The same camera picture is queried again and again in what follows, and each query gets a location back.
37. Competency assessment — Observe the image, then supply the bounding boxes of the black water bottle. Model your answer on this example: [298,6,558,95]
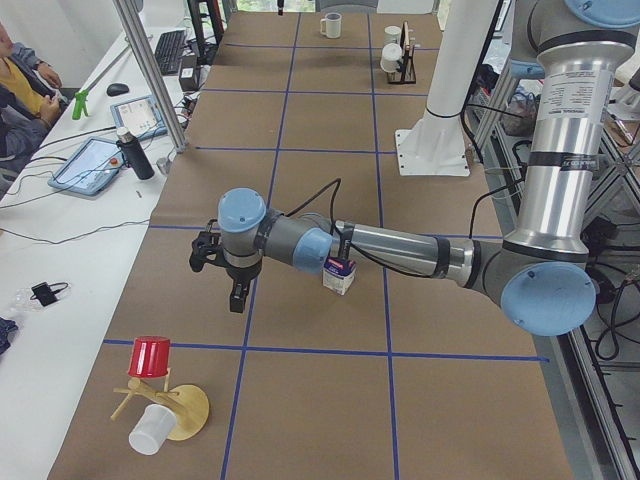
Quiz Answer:
[116,126,154,180]

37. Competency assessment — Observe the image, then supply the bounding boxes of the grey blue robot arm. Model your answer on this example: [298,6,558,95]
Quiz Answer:
[189,1,639,336]

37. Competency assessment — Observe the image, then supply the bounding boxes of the small black adapter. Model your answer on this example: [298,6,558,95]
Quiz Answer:
[30,282,69,307]

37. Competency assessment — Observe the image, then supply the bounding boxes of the seated person yellow shirt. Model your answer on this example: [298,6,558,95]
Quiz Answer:
[1,29,68,173]

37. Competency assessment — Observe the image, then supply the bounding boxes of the white mug on rack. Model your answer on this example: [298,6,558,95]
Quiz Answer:
[384,25,402,45]
[380,43,403,73]

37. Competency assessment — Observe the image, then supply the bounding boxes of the blue teach pendant tablet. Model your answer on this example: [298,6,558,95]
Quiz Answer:
[48,137,123,197]

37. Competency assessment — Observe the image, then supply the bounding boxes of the green plastic clamp tool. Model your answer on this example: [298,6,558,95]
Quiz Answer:
[72,89,89,120]

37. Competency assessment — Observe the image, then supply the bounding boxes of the black computer mouse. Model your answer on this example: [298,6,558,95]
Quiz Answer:
[106,83,130,97]

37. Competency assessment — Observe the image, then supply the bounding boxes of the wooden cup tree stand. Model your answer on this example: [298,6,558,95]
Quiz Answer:
[110,373,210,441]

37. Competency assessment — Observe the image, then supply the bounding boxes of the aluminium frame post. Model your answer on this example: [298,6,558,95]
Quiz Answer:
[113,0,187,153]

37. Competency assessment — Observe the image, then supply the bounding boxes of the white plastic cup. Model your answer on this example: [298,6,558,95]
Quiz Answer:
[128,404,177,455]

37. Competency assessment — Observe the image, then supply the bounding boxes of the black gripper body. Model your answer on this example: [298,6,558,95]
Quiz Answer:
[189,219,262,290]

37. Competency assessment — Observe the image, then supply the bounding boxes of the black wire mug rack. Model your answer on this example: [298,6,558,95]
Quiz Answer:
[384,21,417,85]

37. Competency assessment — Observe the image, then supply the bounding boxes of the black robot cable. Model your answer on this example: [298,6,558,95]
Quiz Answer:
[284,177,441,277]

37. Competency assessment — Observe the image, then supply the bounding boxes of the black keyboard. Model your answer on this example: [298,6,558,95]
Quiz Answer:
[154,30,186,75]

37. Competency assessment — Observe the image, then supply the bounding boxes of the blue white milk carton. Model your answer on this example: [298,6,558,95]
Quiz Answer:
[322,257,357,296]

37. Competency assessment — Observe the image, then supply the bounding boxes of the black power box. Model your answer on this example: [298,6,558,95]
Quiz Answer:
[179,53,200,92]

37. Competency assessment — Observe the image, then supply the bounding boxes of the red plastic cup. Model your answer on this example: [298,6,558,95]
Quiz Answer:
[128,336,171,378]

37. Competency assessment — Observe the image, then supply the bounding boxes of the white ceramic mug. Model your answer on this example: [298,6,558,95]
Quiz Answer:
[320,12,342,39]

